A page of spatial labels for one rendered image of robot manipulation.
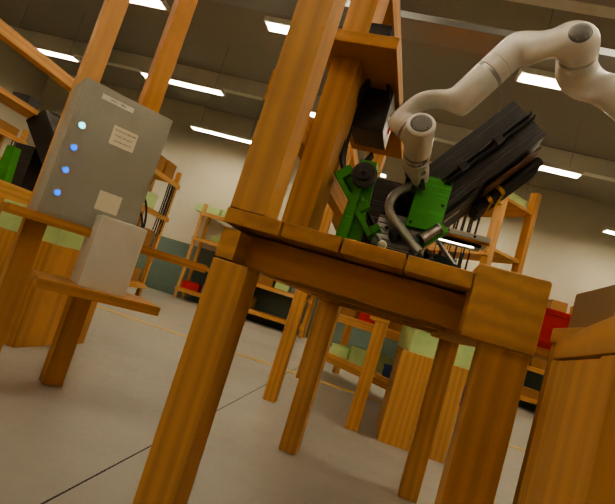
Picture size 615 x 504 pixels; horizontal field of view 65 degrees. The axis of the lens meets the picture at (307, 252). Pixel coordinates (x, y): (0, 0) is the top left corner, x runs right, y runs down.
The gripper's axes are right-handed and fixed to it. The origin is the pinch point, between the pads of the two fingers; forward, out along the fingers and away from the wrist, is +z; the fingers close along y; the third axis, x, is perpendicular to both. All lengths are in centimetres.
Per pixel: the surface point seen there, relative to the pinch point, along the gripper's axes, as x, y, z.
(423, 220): 2.9, -12.9, 2.9
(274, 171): 46, -10, -53
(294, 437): 81, -45, 106
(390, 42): -3.3, 25.0, -39.0
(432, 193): -5.0, -5.2, 2.8
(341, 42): 8, 34, -38
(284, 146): 41, -6, -55
